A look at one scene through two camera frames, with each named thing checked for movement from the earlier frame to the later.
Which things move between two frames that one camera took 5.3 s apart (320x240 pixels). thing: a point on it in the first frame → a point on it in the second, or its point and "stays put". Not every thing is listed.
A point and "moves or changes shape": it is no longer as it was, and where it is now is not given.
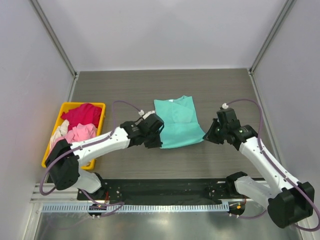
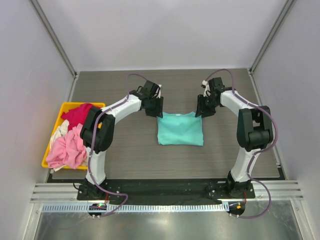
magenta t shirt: (85, 114) stays put
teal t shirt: (180, 125) moves or changes shape
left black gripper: (156, 143) → (158, 112)
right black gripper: (210, 135) → (201, 108)
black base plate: (197, 189) stays put
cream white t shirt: (61, 131) stays put
